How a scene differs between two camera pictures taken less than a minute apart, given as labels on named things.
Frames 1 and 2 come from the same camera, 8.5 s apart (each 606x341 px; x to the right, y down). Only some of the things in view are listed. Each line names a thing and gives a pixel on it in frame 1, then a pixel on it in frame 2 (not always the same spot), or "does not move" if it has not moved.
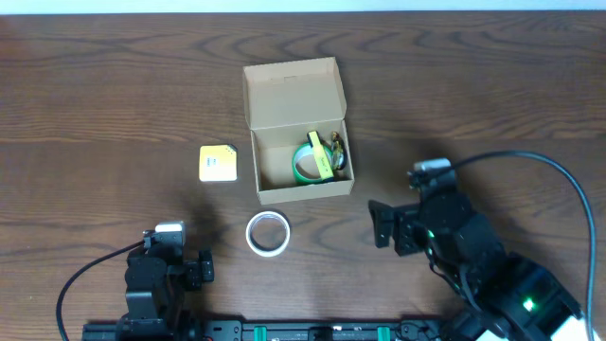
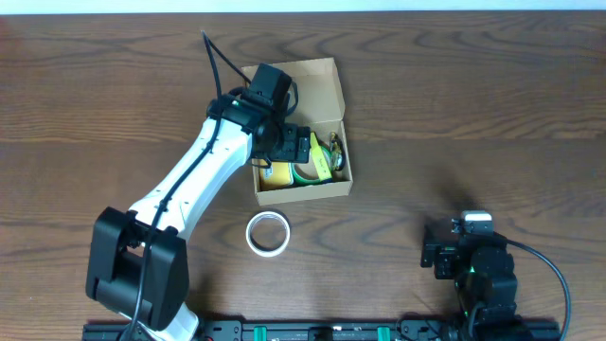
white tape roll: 262,251 does not move
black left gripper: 201,270 -> 295,144
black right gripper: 405,219 -> 445,252
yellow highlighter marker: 320,155 does not move
